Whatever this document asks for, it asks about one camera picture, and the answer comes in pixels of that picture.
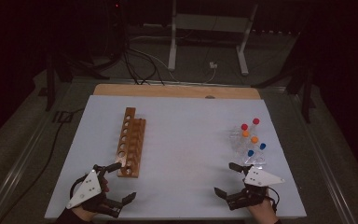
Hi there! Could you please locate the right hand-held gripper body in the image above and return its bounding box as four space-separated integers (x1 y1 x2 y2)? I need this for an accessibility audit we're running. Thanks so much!
226 166 285 212

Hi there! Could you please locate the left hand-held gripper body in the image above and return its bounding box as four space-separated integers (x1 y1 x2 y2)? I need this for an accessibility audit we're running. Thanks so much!
65 163 123 218

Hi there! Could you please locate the clear plastic tube rack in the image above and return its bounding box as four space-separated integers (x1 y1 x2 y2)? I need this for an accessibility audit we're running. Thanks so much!
229 124 267 171

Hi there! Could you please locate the wooden test tube rack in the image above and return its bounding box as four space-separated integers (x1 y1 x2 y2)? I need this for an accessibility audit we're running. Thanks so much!
115 106 147 179

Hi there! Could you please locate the orange capped test tube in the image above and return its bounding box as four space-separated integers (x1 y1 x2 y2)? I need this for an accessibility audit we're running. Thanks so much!
249 135 260 153
241 130 251 147

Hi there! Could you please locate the person's left hand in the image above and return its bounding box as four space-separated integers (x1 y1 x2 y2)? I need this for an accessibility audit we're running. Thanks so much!
70 203 103 223

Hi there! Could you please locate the person's right hand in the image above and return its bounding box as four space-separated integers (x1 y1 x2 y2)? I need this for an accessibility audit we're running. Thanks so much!
247 192 280 224

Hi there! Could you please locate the white table mat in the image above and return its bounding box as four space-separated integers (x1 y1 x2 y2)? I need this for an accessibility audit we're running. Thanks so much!
44 94 308 220

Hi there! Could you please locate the black metal stand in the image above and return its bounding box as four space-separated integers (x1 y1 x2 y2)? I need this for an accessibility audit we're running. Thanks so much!
43 46 110 112
251 62 317 124

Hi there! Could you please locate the white metal stand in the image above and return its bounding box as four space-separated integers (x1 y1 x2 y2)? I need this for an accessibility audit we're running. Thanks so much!
167 0 259 77

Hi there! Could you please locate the black computer tower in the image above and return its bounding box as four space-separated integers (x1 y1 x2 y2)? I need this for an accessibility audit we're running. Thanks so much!
85 0 129 62

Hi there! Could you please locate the left hand-held gripper cable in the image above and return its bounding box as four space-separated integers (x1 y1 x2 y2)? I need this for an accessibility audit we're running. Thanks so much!
69 175 90 202

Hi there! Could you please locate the hand-held gripper cable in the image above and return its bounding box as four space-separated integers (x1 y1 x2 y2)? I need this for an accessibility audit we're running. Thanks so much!
69 175 90 202
266 186 282 214

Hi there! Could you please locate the right hand-held gripper cable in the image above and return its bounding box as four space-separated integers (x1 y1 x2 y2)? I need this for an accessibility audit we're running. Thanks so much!
266 186 282 214

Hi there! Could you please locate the long black floor cable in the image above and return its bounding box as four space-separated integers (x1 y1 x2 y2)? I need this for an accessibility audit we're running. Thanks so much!
0 106 86 224

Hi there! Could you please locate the aluminium floor rail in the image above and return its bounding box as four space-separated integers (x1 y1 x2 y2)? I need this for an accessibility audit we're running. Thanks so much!
0 81 76 224
287 90 358 224

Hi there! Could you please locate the bundle of black cables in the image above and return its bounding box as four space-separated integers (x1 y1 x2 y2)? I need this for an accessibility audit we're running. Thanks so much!
121 36 166 86

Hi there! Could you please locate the white cable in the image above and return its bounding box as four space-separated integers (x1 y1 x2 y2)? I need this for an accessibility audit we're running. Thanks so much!
130 35 217 84

